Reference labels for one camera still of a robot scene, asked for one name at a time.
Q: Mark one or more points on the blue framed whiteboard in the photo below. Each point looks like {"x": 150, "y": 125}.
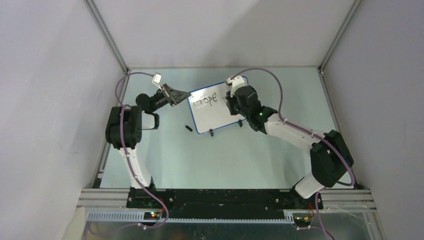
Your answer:
{"x": 208, "y": 107}

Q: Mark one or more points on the controller board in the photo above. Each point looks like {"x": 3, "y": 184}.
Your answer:
{"x": 307, "y": 220}
{"x": 152, "y": 216}

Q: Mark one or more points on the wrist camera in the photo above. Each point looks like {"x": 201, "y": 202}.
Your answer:
{"x": 235, "y": 83}
{"x": 156, "y": 80}

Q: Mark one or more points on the aluminium frame rail front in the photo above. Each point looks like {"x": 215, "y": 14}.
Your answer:
{"x": 334, "y": 200}

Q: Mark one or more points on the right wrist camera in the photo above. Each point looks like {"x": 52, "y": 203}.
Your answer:
{"x": 235, "y": 83}

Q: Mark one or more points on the black marker cap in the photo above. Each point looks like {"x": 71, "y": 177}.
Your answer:
{"x": 188, "y": 128}

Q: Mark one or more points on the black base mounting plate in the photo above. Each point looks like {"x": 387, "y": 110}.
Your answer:
{"x": 221, "y": 203}

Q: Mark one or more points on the right controller board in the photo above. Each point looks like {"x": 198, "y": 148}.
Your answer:
{"x": 307, "y": 220}

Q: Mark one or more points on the grey cable duct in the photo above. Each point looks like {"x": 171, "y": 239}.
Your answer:
{"x": 139, "y": 217}

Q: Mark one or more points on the left controller board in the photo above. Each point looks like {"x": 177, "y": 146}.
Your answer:
{"x": 152, "y": 216}

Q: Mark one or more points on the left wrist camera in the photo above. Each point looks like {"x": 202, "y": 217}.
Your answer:
{"x": 156, "y": 80}

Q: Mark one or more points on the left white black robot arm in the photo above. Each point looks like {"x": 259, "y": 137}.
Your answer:
{"x": 126, "y": 124}

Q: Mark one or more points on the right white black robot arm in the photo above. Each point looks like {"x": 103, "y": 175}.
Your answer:
{"x": 329, "y": 155}

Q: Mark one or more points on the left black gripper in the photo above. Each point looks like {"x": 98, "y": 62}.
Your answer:
{"x": 173, "y": 97}

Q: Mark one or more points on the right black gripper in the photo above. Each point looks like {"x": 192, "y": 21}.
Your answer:
{"x": 230, "y": 103}

